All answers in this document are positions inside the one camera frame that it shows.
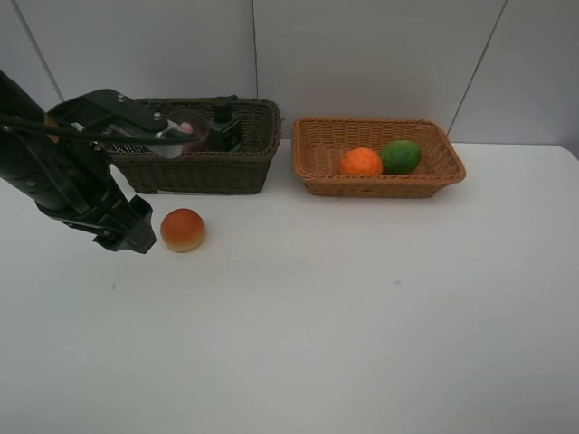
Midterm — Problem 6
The red orange bun toy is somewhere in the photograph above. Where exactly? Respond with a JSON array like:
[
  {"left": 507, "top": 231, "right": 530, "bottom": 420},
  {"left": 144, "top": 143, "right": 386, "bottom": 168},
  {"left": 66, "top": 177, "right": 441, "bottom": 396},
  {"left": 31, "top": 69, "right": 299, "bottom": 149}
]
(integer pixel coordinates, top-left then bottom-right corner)
[{"left": 160, "top": 208, "right": 206, "bottom": 253}]

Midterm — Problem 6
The dark brown wicker basket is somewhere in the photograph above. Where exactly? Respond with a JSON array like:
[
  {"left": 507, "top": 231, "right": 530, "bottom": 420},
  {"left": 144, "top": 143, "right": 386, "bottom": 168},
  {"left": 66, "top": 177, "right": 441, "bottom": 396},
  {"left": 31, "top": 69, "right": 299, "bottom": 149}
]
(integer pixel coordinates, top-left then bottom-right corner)
[{"left": 103, "top": 99, "right": 282, "bottom": 195}]

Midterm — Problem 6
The purple translucent plastic cup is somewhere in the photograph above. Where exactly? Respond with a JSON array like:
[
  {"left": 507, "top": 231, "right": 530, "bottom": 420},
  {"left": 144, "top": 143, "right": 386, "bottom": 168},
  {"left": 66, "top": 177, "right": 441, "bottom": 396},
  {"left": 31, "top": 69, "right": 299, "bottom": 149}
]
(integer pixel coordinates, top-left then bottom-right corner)
[{"left": 170, "top": 109, "right": 211, "bottom": 155}]

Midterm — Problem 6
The tan wicker basket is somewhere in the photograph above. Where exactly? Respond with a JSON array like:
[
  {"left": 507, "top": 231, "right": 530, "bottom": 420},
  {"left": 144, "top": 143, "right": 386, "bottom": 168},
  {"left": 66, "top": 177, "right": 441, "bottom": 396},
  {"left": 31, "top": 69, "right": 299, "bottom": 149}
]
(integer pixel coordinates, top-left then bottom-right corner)
[{"left": 291, "top": 117, "right": 466, "bottom": 198}]

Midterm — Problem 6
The orange tangerine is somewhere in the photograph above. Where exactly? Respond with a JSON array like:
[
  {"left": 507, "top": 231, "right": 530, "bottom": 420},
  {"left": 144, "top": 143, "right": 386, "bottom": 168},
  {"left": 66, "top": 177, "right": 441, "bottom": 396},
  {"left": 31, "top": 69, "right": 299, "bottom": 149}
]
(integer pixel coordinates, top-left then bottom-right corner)
[{"left": 339, "top": 147, "right": 383, "bottom": 175}]

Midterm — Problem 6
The green lime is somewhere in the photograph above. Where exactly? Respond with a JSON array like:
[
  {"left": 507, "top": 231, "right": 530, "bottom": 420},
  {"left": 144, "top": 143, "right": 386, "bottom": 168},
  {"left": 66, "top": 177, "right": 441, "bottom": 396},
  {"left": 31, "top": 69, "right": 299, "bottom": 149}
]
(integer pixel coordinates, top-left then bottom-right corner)
[{"left": 380, "top": 140, "right": 422, "bottom": 175}]

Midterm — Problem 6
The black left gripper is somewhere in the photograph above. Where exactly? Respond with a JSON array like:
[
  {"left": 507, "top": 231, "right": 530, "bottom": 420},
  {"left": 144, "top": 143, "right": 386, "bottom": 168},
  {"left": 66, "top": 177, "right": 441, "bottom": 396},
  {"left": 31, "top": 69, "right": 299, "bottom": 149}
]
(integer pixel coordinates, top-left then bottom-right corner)
[{"left": 36, "top": 163, "right": 154, "bottom": 254}]

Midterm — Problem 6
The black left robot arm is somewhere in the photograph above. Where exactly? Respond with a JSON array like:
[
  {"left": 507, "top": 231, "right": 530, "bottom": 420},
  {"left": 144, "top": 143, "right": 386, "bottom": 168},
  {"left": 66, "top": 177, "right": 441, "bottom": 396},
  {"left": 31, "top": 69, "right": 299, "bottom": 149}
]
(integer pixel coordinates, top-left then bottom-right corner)
[{"left": 1, "top": 121, "right": 157, "bottom": 254}]

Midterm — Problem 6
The pink detergent bottle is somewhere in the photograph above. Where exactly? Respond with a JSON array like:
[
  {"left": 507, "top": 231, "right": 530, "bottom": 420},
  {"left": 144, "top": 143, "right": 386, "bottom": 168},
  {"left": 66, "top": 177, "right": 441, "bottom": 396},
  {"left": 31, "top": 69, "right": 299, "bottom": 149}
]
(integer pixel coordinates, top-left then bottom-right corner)
[{"left": 180, "top": 122, "right": 195, "bottom": 136}]

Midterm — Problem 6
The dark green pump bottle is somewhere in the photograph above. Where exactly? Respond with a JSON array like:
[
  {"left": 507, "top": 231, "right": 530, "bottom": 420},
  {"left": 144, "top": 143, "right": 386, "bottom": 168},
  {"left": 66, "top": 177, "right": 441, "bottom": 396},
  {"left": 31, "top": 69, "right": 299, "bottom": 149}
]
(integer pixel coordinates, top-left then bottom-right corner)
[{"left": 208, "top": 95, "right": 242, "bottom": 153}]

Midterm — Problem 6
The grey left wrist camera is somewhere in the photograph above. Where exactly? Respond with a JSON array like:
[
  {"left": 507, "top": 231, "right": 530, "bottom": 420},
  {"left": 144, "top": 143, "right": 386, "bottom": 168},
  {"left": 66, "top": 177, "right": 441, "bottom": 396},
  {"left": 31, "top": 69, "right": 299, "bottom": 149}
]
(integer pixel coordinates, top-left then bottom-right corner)
[{"left": 44, "top": 89, "right": 194, "bottom": 159}]

